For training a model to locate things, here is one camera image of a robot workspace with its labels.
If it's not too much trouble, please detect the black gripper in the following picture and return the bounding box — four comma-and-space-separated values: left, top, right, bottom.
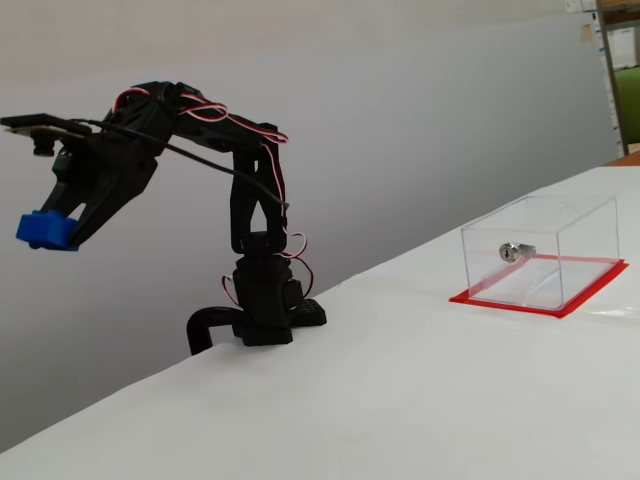
41, 130, 159, 247

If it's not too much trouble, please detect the blue lego brick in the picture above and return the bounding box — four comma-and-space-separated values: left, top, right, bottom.
14, 210, 82, 255

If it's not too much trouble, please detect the transparent plastic box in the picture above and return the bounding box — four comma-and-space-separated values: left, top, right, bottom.
460, 194, 621, 312

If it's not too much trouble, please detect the black table clamp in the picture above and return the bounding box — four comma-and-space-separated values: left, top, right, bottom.
186, 305, 246, 357

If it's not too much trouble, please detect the white table cover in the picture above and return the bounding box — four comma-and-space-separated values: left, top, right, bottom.
0, 164, 640, 480

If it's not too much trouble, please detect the silver cylinder lock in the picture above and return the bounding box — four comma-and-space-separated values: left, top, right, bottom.
498, 242, 538, 263

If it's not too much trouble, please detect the wooden table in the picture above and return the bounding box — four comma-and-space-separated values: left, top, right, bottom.
602, 151, 640, 168

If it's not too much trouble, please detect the green chair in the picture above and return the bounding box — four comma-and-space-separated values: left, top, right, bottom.
613, 67, 640, 147

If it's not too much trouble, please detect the white paper sheet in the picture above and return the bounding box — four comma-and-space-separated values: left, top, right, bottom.
607, 27, 638, 71

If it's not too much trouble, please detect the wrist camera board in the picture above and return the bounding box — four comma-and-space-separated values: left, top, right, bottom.
0, 112, 94, 158

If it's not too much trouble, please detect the red white servo cable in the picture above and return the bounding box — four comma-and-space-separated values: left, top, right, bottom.
113, 88, 152, 114
259, 139, 316, 297
221, 273, 242, 308
175, 101, 291, 148

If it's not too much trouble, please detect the black camera cable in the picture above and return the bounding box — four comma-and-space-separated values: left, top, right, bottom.
74, 118, 292, 211

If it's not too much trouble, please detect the red tape frame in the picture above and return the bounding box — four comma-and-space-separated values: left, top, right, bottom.
448, 253, 630, 320

